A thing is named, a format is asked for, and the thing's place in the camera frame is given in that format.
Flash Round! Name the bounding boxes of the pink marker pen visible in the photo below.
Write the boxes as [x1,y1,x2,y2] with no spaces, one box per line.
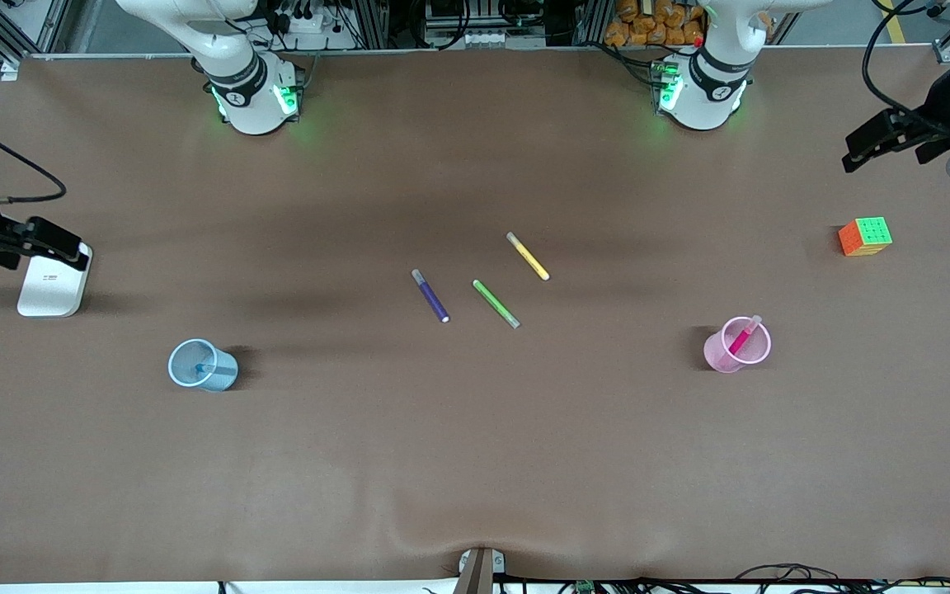
[729,315,763,357]

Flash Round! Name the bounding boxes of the white square lamp base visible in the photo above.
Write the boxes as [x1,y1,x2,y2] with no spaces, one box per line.
[16,243,93,318]

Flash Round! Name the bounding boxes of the multicoloured puzzle cube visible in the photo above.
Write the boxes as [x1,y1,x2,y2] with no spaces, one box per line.
[838,216,894,257]

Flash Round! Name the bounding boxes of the light blue plastic cup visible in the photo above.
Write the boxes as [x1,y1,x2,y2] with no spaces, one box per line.
[168,338,239,393]

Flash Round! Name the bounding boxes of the orange snack packet pile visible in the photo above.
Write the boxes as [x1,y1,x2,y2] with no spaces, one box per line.
[604,0,711,48]

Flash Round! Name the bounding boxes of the pink plastic cup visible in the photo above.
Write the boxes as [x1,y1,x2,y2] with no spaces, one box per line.
[703,316,772,374]

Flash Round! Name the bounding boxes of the white power strip black plugs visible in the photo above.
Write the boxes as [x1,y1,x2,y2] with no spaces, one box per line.
[265,0,364,52]

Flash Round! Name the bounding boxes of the yellow marker pen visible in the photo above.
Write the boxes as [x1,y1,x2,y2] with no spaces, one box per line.
[506,232,551,282]

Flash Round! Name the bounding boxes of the purple marker pen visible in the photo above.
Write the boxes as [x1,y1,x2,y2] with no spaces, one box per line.
[411,268,451,323]

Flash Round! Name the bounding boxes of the grey equipment rack box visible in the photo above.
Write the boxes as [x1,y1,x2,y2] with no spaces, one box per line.
[424,0,550,50]

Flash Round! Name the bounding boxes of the green marker pen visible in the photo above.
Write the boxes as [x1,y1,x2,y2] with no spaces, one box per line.
[473,280,521,329]

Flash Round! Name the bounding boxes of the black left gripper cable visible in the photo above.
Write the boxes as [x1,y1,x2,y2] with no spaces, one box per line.
[861,0,950,133]

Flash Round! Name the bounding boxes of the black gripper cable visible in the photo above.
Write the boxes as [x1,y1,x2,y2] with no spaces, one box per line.
[0,106,68,205]
[861,0,950,133]

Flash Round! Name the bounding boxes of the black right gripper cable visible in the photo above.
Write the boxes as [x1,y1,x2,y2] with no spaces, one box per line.
[0,106,68,205]

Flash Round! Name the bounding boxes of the black cable bundle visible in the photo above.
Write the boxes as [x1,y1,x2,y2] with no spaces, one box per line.
[722,563,950,594]

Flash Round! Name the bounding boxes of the brown camera mount post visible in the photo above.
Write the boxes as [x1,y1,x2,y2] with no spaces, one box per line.
[453,546,507,594]

